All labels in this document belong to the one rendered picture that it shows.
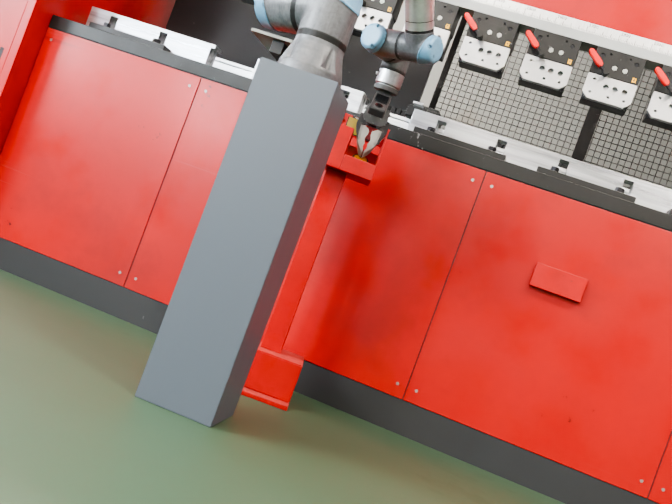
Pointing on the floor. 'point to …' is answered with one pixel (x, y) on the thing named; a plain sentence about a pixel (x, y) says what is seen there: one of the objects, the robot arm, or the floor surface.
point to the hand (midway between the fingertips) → (362, 153)
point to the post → (586, 134)
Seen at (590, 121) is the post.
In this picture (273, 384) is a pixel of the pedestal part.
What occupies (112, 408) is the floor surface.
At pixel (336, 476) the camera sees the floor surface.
